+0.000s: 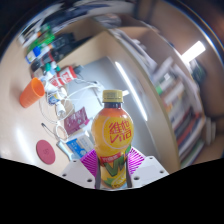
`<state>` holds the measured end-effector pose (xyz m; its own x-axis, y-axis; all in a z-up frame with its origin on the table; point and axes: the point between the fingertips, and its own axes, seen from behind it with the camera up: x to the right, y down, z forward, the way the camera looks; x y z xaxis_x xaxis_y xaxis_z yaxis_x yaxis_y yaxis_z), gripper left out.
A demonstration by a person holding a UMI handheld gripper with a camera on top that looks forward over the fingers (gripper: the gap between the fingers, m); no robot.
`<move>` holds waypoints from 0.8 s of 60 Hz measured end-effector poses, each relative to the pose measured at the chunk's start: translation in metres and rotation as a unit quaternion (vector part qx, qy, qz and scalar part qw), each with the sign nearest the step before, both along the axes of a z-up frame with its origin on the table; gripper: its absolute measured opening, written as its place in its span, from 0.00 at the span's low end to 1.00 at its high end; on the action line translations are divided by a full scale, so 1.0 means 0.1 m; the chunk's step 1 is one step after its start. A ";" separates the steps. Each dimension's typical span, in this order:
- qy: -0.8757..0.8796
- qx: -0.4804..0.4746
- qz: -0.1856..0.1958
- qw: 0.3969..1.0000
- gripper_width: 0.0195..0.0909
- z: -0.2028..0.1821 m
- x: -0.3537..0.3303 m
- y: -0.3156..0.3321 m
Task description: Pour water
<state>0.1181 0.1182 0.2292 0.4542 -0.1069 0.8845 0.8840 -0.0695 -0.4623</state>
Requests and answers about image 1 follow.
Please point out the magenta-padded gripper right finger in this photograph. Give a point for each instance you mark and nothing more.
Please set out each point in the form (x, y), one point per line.
(146, 170)

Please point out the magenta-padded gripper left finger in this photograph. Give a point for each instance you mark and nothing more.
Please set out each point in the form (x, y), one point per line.
(80, 170)

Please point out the yellow lemon tea bottle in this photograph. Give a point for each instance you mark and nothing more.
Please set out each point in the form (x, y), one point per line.
(112, 136)

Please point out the blue and white tissue box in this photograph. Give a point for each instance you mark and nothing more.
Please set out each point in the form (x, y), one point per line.
(80, 146)

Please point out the pale blue hairbrush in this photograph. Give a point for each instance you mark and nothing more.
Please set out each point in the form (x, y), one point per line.
(64, 149)

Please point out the flat round red coaster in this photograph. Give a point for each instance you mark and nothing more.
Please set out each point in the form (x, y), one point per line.
(45, 152)

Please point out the wooden shelf unit with books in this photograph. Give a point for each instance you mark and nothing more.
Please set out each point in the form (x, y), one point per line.
(180, 100)

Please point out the white under-shelf light bar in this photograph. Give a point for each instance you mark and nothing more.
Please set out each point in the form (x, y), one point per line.
(130, 90)

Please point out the orange plastic cup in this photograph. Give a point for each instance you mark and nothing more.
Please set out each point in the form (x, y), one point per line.
(30, 93)

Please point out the red and white canister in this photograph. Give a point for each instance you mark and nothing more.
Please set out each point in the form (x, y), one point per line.
(64, 76)

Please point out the white bottle with blue cap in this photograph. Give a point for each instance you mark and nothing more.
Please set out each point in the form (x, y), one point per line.
(33, 54)

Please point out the white ceiling light tube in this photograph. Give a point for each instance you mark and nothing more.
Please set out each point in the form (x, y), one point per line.
(193, 52)

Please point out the green plastic container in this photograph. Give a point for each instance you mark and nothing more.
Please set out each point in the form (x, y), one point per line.
(45, 40)

